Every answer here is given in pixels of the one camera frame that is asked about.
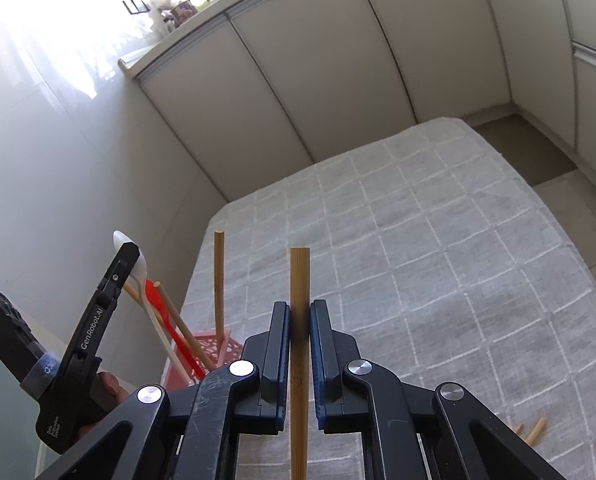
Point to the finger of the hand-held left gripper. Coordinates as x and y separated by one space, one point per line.
3 325
120 270

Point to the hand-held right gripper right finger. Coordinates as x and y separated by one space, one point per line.
318 360

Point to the patterned mug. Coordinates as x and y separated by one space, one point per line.
184 12

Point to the red plastic spoon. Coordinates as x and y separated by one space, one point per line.
153 295

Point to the light bamboo chopstick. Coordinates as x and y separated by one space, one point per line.
219 285
178 317
299 285

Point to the white kitchen cabinets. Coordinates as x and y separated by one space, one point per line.
328 60

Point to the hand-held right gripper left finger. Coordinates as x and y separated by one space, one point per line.
284 360

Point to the white plastic spoon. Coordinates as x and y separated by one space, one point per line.
143 271

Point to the person's left hand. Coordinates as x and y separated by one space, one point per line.
112 386

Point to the black hook rack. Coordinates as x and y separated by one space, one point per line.
135 7

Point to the white kitchen countertop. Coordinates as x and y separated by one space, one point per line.
153 55

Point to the brown floor mat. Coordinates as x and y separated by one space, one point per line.
523 150

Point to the grey checked tablecloth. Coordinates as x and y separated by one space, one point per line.
428 260

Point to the pink perforated utensil holder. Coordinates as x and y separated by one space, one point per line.
218 350

